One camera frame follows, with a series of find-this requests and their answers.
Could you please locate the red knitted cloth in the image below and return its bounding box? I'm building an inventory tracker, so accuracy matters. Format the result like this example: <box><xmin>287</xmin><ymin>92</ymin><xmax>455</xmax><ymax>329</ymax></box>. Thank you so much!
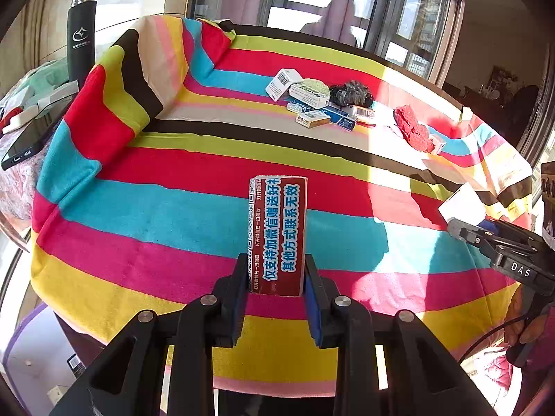
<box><xmin>394</xmin><ymin>105</ymin><xmax>436</xmax><ymax>153</ymax></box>

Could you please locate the red printed box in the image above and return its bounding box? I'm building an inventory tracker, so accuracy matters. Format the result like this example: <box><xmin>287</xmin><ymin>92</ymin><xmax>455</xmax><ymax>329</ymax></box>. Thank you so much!
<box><xmin>247</xmin><ymin>175</ymin><xmax>309</xmax><ymax>297</ymax></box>

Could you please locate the person's right forearm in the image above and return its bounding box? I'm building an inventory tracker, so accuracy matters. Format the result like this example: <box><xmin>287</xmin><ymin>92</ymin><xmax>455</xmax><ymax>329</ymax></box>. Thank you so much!
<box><xmin>514</xmin><ymin>312</ymin><xmax>555</xmax><ymax>416</ymax></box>

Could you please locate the blue box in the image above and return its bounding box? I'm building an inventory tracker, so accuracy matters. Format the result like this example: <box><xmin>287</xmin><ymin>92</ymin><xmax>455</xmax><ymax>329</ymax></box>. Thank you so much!
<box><xmin>323</xmin><ymin>104</ymin><xmax>358</xmax><ymax>131</ymax></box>

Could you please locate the dark grey scrunchie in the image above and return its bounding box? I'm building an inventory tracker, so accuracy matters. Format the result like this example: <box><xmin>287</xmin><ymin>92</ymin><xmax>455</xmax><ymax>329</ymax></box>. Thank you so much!
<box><xmin>328</xmin><ymin>80</ymin><xmax>374</xmax><ymax>108</ymax></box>

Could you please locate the purple cardboard box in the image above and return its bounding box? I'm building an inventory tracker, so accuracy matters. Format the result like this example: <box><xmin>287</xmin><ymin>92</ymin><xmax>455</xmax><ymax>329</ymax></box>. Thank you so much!
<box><xmin>3</xmin><ymin>303</ymin><xmax>87</xmax><ymax>416</ymax></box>

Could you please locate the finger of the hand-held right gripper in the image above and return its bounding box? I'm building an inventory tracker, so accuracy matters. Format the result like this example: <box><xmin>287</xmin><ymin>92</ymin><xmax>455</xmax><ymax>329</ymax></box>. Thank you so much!
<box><xmin>479</xmin><ymin>219</ymin><xmax>545</xmax><ymax>250</ymax></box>
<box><xmin>447</xmin><ymin>219</ymin><xmax>504</xmax><ymax>265</ymax></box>

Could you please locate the green round sponge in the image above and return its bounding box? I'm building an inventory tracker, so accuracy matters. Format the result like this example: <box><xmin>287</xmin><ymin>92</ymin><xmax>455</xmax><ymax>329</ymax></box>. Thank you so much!
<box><xmin>301</xmin><ymin>78</ymin><xmax>330</xmax><ymax>96</ymax></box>

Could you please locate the pink floral tablecloth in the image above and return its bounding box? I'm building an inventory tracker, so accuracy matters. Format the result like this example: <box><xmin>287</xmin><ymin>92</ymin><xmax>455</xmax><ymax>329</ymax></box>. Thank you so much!
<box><xmin>0</xmin><ymin>63</ymin><xmax>57</xmax><ymax>248</ymax></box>

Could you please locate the white green barcode box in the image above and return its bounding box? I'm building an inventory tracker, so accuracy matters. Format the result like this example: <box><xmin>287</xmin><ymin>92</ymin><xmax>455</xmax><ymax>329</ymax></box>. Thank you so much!
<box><xmin>288</xmin><ymin>83</ymin><xmax>330</xmax><ymax>109</ymax></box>

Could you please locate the dark window frame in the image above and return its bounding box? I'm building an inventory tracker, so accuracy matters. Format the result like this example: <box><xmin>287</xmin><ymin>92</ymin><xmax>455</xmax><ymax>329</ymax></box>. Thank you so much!
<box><xmin>186</xmin><ymin>0</ymin><xmax>467</xmax><ymax>89</ymax></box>

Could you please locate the white card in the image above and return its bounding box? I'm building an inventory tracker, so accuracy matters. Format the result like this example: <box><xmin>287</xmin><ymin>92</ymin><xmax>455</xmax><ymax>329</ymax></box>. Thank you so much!
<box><xmin>438</xmin><ymin>184</ymin><xmax>486</xmax><ymax>228</ymax></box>

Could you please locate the person's right hand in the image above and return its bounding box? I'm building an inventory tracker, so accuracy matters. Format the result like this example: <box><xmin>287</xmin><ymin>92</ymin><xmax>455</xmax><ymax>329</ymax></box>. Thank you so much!
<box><xmin>504</xmin><ymin>288</ymin><xmax>548</xmax><ymax>348</ymax></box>

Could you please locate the white orange box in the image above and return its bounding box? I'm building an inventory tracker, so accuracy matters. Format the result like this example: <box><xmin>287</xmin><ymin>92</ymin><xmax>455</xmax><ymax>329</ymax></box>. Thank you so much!
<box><xmin>350</xmin><ymin>105</ymin><xmax>376</xmax><ymax>123</ymax></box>

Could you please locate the clear plastic box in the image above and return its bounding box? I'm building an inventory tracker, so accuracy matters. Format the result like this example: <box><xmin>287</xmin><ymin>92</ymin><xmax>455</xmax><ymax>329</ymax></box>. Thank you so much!
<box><xmin>37</xmin><ymin>81</ymin><xmax>79</xmax><ymax>115</ymax></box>

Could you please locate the mint green cloth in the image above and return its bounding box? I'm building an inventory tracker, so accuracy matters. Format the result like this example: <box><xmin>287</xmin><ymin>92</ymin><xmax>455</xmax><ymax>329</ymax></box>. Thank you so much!
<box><xmin>13</xmin><ymin>58</ymin><xmax>70</xmax><ymax>100</ymax></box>

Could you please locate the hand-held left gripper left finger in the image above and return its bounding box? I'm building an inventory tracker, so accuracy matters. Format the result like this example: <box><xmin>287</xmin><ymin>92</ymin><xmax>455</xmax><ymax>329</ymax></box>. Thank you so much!
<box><xmin>50</xmin><ymin>253</ymin><xmax>250</xmax><ymax>416</ymax></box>

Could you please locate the black thermos bottle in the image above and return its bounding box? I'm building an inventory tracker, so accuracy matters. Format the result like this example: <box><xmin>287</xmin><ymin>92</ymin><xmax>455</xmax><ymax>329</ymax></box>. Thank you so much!
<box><xmin>66</xmin><ymin>0</ymin><xmax>98</xmax><ymax>89</ymax></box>

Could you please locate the black cable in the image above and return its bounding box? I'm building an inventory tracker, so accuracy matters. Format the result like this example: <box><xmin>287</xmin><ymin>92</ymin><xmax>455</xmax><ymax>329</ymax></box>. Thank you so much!
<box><xmin>460</xmin><ymin>315</ymin><xmax>529</xmax><ymax>365</ymax></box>

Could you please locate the striped colourful blanket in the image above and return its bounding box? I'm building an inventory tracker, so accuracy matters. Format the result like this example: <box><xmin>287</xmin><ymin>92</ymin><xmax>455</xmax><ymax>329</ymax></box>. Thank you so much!
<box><xmin>29</xmin><ymin>15</ymin><xmax>534</xmax><ymax>397</ymax></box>

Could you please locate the black smartphone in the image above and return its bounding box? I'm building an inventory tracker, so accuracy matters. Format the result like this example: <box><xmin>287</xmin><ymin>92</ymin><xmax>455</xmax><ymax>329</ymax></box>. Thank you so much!
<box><xmin>0</xmin><ymin>95</ymin><xmax>74</xmax><ymax>171</ymax></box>

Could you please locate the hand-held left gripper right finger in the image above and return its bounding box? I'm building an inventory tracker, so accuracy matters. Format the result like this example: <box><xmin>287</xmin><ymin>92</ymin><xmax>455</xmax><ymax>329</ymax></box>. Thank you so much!
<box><xmin>304</xmin><ymin>253</ymin><xmax>499</xmax><ymax>416</ymax></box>

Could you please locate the cream yellow box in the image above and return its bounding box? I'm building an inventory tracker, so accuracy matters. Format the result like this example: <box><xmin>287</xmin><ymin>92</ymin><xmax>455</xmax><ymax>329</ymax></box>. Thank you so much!
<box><xmin>296</xmin><ymin>110</ymin><xmax>331</xmax><ymax>129</ymax></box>

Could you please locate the black printed box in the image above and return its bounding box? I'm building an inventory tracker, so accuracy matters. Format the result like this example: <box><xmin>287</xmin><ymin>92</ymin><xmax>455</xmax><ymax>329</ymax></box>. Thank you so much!
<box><xmin>66</xmin><ymin>354</ymin><xmax>86</xmax><ymax>379</ymax></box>

